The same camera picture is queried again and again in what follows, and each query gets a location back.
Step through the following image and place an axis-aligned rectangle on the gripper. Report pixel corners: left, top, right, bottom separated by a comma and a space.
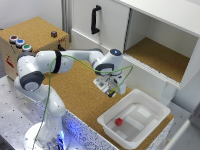
93, 75, 118, 93

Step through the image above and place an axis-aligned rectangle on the yellow block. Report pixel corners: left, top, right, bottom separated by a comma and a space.
108, 88, 117, 98

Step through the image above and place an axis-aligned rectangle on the white plastic box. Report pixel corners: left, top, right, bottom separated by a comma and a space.
96, 88, 172, 150

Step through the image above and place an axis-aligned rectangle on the wooden drawer box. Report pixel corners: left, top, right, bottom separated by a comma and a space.
0, 16, 71, 81

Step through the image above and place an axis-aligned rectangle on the pink block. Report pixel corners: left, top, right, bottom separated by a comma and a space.
114, 117, 124, 127

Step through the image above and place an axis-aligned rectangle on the white sliding door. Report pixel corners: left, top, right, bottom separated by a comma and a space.
71, 0, 131, 55

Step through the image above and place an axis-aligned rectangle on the purple block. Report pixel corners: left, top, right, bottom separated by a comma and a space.
50, 30, 58, 38

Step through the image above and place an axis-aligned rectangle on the green button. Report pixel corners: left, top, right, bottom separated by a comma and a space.
21, 43, 33, 53

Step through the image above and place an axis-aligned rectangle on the white cabinet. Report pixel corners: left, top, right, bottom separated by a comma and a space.
70, 0, 200, 108

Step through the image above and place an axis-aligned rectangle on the blue button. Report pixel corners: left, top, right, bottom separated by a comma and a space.
15, 38, 26, 48

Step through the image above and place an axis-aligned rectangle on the red button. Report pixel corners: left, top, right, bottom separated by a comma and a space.
8, 34, 19, 45

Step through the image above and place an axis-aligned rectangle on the green cable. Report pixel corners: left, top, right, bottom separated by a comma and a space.
32, 54, 135, 150

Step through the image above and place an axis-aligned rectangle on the black drawer handle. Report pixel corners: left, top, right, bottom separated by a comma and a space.
57, 43, 67, 52

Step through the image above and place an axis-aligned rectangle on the black door handle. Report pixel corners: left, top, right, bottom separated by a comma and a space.
90, 4, 102, 35

